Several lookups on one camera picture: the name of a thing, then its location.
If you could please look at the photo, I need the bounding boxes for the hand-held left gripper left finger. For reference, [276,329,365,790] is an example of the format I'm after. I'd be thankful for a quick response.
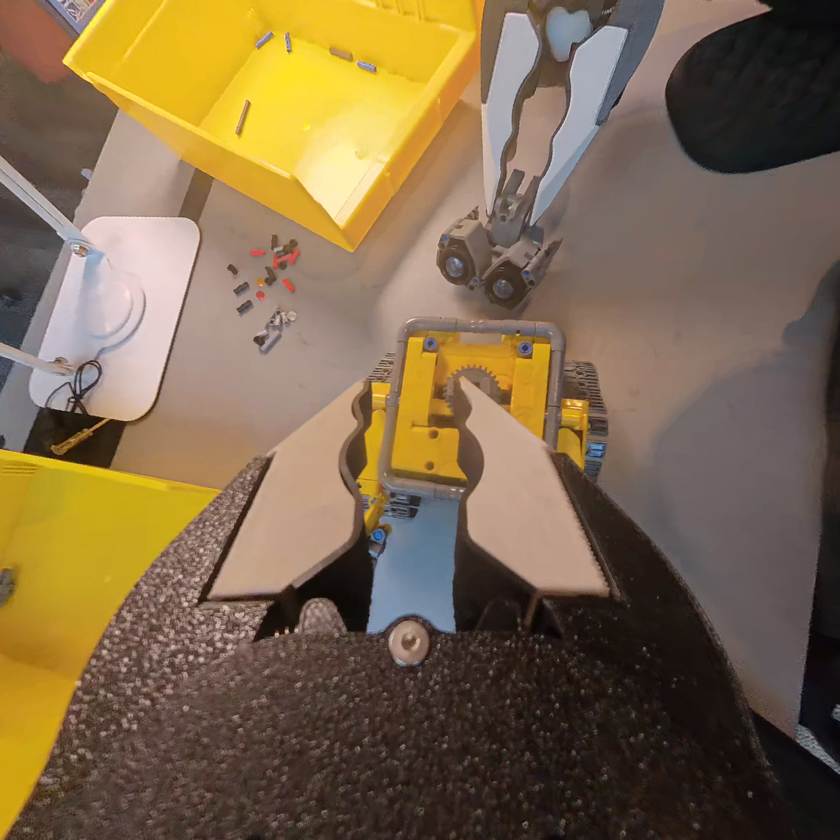
[200,379,370,603]

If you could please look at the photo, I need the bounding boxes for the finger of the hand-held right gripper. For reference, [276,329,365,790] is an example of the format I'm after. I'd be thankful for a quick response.
[480,12,543,219]
[529,25,631,228]

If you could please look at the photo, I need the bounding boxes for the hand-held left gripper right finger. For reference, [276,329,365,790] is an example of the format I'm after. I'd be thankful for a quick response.
[453,374,613,599]

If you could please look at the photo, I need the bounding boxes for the yellow tracked toy robot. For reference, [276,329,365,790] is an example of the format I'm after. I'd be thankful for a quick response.
[357,317,609,560]

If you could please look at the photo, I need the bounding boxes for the grey motor block assembly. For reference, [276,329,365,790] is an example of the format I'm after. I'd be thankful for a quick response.
[436,169,565,312]

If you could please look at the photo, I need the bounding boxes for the yellow plastic parts bin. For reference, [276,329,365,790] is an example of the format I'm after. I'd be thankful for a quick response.
[0,448,222,795]
[62,0,478,253]

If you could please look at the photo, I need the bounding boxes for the white book stand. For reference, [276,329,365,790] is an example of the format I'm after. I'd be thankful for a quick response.
[0,154,202,422]

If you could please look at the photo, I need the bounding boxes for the grey desk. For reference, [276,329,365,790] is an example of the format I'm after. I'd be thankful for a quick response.
[66,0,840,742]

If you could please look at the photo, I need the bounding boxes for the small grey connector pieces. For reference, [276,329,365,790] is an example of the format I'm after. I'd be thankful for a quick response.
[254,307,298,353]

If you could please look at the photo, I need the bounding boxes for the scattered small building pins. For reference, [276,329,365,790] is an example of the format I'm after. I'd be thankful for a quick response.
[226,234,303,317]

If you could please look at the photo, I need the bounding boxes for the black cable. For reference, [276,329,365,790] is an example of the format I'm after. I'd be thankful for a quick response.
[64,359,104,416]

